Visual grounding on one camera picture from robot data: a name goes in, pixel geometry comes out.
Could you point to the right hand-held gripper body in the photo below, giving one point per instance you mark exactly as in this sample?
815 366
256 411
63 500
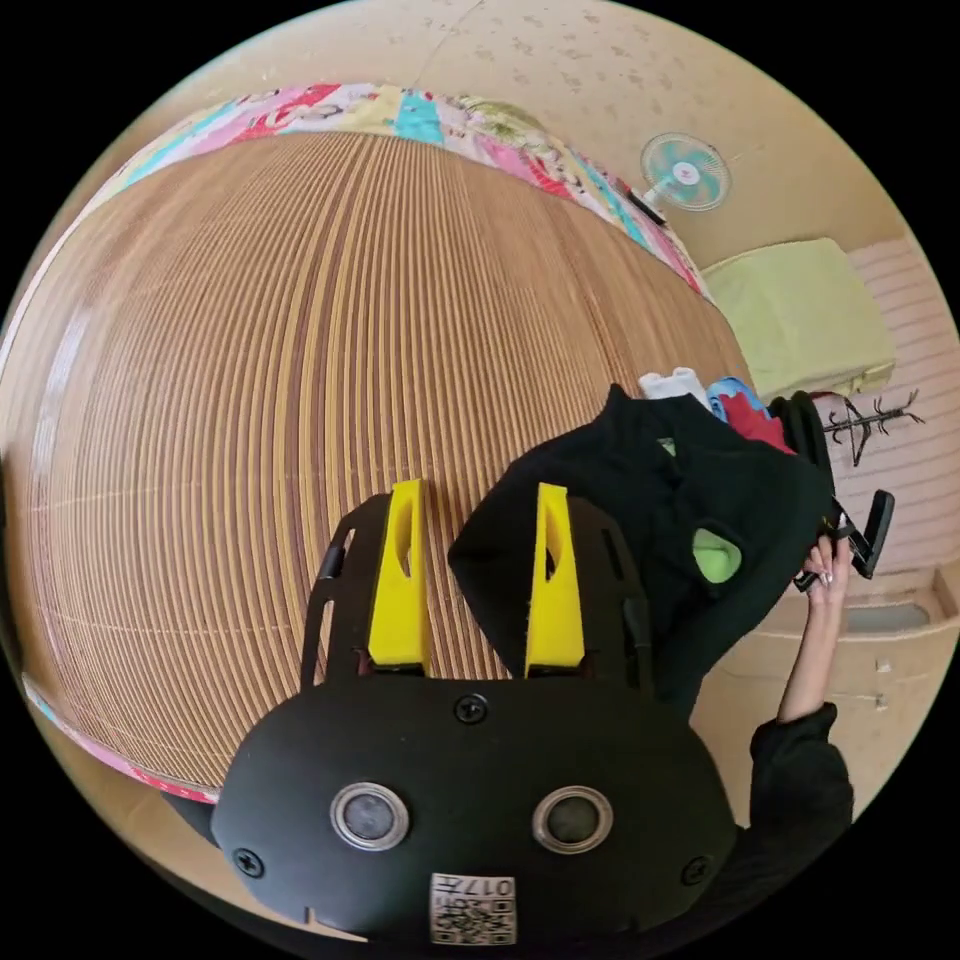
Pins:
841 529

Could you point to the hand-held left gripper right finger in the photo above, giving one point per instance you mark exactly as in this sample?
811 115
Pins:
559 622

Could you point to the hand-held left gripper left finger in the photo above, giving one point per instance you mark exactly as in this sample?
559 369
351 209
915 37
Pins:
397 600

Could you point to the black long sleeve shirt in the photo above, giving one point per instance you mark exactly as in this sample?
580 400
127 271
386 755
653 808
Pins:
637 510

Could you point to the person's right forearm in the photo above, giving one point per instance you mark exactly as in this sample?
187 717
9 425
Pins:
814 660

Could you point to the person's right hand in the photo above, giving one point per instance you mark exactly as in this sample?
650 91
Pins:
828 577

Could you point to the black clothes hanger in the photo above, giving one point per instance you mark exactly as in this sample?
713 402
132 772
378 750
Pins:
862 424

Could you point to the pile of clothes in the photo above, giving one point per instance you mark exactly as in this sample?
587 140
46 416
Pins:
742 420

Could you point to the folded light green blanket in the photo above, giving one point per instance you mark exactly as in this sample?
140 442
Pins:
802 315

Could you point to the person's body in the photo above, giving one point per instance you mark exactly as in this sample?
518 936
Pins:
802 772

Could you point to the bed with woven mat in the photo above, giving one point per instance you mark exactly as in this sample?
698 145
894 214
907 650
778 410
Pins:
300 360

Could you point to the teal electric fan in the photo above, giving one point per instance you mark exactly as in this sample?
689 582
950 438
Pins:
686 172

